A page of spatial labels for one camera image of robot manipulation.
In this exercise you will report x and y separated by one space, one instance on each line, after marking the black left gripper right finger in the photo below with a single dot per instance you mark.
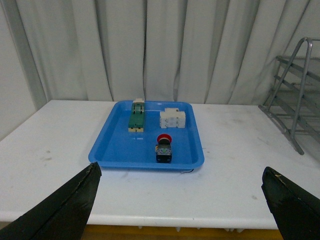
295 210

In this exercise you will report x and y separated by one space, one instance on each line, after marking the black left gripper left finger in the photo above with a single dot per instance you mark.
63 215

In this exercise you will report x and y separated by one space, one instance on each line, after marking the red emergency stop button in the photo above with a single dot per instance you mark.
163 149

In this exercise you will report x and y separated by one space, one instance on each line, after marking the silver mesh three-tier rack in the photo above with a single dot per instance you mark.
293 104

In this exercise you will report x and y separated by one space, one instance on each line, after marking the blue plastic tray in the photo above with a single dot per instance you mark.
118 148

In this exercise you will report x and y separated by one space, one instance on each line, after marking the green terminal block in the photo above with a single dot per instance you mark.
137 116

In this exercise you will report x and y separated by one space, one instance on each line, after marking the white circuit breaker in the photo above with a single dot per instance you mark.
172 118

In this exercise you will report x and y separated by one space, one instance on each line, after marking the grey curtain backdrop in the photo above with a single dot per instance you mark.
196 51

